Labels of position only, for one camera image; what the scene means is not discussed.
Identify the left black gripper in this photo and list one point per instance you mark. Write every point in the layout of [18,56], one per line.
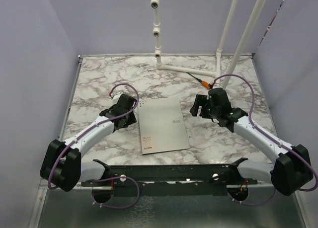
[131,119]

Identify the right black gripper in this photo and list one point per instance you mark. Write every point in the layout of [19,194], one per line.
[199,100]

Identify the grey black folder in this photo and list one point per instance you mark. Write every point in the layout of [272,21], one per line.
[162,127]

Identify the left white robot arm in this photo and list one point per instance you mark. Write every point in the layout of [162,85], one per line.
[63,166]

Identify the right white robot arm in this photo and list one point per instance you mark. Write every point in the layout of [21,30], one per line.
[289,168]

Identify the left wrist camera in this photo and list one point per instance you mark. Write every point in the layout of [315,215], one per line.
[115,96]

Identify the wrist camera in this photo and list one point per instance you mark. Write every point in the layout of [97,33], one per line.
[115,96]
[214,84]

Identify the orange handled screwdriver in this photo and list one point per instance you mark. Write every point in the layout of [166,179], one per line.
[203,83]

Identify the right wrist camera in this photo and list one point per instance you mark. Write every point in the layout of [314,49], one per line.
[214,84]

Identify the black mounting rail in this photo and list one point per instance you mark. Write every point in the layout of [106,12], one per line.
[167,180]

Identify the white pvc pipe frame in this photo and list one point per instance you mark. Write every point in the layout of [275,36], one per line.
[241,46]

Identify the aluminium frame rail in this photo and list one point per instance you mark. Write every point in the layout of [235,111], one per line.
[249,206]

